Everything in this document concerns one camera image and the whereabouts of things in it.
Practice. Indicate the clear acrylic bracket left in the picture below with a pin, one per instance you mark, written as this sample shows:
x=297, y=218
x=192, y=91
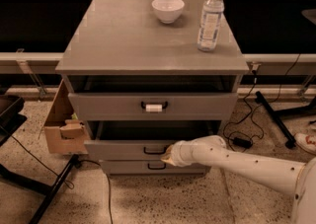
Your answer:
x=24, y=64

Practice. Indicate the grey bottom drawer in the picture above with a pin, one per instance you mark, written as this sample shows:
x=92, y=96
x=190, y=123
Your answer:
x=149, y=168

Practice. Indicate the brown cardboard box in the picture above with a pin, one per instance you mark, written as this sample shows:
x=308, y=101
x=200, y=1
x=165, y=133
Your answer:
x=64, y=132

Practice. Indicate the white red sneaker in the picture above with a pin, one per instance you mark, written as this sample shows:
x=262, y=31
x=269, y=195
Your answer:
x=306, y=142

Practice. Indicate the grey top drawer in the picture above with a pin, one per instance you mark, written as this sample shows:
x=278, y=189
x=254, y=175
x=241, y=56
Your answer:
x=153, y=106

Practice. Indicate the black stand base left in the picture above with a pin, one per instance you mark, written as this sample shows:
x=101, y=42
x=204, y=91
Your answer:
x=10, y=121

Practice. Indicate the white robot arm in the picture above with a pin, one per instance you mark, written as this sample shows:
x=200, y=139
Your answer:
x=295, y=179

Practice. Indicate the grey drawer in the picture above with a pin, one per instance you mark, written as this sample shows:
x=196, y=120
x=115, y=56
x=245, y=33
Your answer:
x=144, y=139
x=149, y=168
x=153, y=106

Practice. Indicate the black stand leg right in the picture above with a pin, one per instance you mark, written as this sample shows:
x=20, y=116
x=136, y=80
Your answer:
x=278, y=116

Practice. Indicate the clear plastic water bottle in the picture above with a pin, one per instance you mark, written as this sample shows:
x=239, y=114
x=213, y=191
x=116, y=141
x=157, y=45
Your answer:
x=209, y=24

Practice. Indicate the grey drawer cabinet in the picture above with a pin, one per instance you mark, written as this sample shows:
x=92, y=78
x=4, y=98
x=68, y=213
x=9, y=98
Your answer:
x=121, y=47

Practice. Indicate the white ceramic bowl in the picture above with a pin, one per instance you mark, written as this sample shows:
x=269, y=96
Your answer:
x=168, y=11

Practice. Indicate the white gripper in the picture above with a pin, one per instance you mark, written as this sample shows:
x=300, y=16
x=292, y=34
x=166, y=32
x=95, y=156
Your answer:
x=180, y=156

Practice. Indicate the black power adapter with cable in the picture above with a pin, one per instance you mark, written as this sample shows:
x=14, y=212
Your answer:
x=248, y=141

